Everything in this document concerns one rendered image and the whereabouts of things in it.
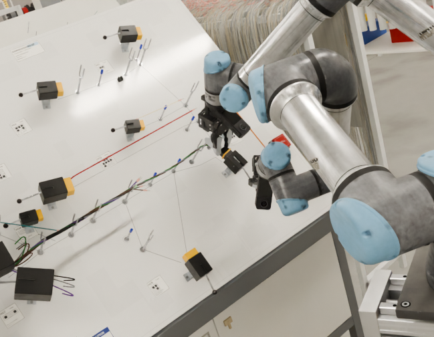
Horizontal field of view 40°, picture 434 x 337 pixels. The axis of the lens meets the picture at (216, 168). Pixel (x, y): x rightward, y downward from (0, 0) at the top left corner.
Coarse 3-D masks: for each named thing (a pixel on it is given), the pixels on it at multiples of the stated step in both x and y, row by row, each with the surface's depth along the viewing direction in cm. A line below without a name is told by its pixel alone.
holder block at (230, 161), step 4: (232, 152) 189; (236, 152) 189; (228, 156) 188; (232, 156) 188; (236, 156) 189; (240, 156) 189; (224, 160) 190; (228, 160) 188; (232, 160) 188; (236, 160) 188; (240, 160) 188; (244, 160) 189; (228, 164) 190; (232, 164) 188; (236, 164) 187; (240, 164) 188; (244, 164) 188; (232, 168) 189; (236, 168) 188; (240, 168) 188; (236, 172) 189
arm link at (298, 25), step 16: (304, 0) 138; (320, 0) 135; (336, 0) 135; (288, 16) 142; (304, 16) 139; (320, 16) 139; (272, 32) 146; (288, 32) 142; (304, 32) 142; (272, 48) 145; (288, 48) 144; (256, 64) 148; (240, 80) 152; (224, 96) 153; (240, 96) 151
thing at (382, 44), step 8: (432, 0) 401; (376, 40) 486; (384, 40) 479; (368, 48) 470; (376, 48) 463; (384, 48) 457; (392, 48) 450; (400, 48) 444; (408, 48) 437; (416, 48) 431
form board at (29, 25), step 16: (80, 0) 516; (96, 0) 522; (112, 0) 528; (32, 16) 490; (48, 16) 496; (64, 16) 501; (80, 16) 507; (0, 32) 472; (16, 32) 477; (32, 32) 482
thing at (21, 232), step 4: (16, 228) 166; (20, 228) 167; (16, 232) 166; (20, 232) 166; (24, 232) 166; (36, 232) 167; (20, 236) 166; (24, 236) 166; (28, 236) 166; (32, 236) 167; (24, 240) 165
